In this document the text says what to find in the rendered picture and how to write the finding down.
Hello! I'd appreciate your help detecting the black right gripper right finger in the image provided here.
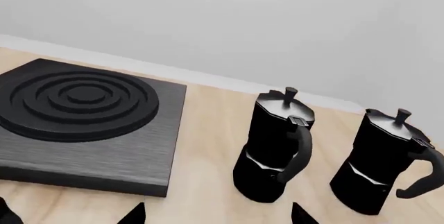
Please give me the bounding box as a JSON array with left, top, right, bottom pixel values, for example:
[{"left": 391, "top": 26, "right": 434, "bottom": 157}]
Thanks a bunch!
[{"left": 291, "top": 201, "right": 321, "bottom": 224}]

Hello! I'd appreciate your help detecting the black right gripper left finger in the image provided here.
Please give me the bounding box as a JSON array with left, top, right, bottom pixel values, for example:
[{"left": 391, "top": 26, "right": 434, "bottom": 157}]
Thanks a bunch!
[{"left": 117, "top": 201, "right": 147, "bottom": 224}]

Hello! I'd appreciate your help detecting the black moka pot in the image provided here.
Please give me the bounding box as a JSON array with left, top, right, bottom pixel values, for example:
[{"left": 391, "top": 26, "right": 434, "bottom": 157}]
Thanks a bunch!
[
  {"left": 232, "top": 86, "right": 316, "bottom": 205},
  {"left": 329, "top": 107, "right": 444, "bottom": 216}
]

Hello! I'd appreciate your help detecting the black flat stove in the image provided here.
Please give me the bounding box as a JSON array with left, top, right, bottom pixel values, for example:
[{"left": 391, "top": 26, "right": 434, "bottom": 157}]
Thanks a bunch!
[{"left": 0, "top": 58, "right": 187, "bottom": 198}]

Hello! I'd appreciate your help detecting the black pointed robot part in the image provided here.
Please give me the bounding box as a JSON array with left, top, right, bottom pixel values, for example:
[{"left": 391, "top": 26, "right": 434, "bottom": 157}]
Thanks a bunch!
[{"left": 0, "top": 196, "right": 24, "bottom": 224}]

